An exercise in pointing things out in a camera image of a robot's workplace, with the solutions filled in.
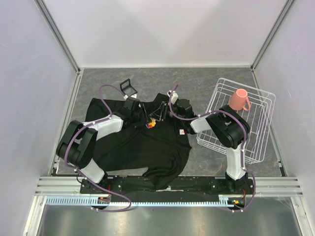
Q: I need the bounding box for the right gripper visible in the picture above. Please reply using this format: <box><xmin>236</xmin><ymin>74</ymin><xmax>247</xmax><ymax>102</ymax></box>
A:
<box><xmin>149</xmin><ymin>102</ymin><xmax>184</xmax><ymax>123</ymax></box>

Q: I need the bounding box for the black polo shirt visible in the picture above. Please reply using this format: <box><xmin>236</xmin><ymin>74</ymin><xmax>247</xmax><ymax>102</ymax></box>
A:
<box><xmin>74</xmin><ymin>93</ymin><xmax>191</xmax><ymax>190</ymax></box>

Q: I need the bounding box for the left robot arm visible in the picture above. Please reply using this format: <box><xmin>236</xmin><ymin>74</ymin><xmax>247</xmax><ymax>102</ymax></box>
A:
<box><xmin>56</xmin><ymin>97</ymin><xmax>151</xmax><ymax>193</ymax></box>

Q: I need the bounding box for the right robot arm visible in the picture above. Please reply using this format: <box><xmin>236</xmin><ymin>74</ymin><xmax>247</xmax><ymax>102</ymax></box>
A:
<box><xmin>149</xmin><ymin>99</ymin><xmax>250</xmax><ymax>194</ymax></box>

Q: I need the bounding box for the black phone stand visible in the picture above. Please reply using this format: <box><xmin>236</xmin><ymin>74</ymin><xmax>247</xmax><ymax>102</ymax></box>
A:
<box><xmin>120</xmin><ymin>78</ymin><xmax>137</xmax><ymax>96</ymax></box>

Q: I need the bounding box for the pink mug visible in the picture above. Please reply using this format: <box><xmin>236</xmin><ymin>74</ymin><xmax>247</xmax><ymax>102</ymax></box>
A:
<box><xmin>228</xmin><ymin>88</ymin><xmax>251</xmax><ymax>111</ymax></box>

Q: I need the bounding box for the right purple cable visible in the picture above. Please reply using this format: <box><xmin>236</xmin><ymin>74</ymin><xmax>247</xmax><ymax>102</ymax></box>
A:
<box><xmin>168</xmin><ymin>84</ymin><xmax>256</xmax><ymax>213</ymax></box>

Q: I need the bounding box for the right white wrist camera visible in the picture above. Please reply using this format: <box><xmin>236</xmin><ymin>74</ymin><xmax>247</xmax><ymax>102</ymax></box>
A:
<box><xmin>167</xmin><ymin>90</ymin><xmax>179</xmax><ymax>104</ymax></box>

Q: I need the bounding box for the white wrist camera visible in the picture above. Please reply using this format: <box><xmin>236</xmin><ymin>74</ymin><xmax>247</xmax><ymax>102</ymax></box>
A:
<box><xmin>167</xmin><ymin>90</ymin><xmax>179</xmax><ymax>104</ymax></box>
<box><xmin>124</xmin><ymin>93</ymin><xmax>137</xmax><ymax>100</ymax></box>

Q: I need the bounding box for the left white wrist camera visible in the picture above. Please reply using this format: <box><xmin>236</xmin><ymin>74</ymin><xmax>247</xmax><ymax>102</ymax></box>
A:
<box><xmin>124</xmin><ymin>93</ymin><xmax>137</xmax><ymax>100</ymax></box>

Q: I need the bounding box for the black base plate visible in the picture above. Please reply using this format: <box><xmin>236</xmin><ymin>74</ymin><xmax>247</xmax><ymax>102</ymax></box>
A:
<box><xmin>80</xmin><ymin>175</ymin><xmax>256</xmax><ymax>204</ymax></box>

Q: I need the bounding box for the white wire basket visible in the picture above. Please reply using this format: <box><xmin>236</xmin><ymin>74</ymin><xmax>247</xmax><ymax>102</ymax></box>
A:
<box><xmin>206</xmin><ymin>78</ymin><xmax>276</xmax><ymax>164</ymax></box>

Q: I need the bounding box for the slotted cable duct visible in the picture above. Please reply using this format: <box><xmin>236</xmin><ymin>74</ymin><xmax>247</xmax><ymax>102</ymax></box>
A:
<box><xmin>46</xmin><ymin>196</ymin><xmax>234</xmax><ymax>207</ymax></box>

